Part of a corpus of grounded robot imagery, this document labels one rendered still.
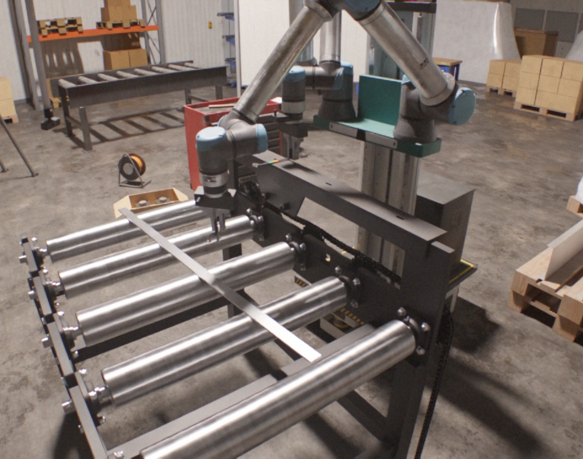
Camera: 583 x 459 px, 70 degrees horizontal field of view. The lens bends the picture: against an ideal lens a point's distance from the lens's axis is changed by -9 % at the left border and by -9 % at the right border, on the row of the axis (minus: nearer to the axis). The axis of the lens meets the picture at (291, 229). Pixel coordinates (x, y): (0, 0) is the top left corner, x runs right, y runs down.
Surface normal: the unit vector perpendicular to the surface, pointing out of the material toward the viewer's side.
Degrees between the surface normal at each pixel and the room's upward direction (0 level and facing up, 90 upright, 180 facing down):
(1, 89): 90
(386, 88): 90
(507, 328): 0
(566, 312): 90
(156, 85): 90
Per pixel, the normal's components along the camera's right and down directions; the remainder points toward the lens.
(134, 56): 0.58, 0.37
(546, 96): -0.75, 0.30
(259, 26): 0.20, 0.45
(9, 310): 0.00, -0.89
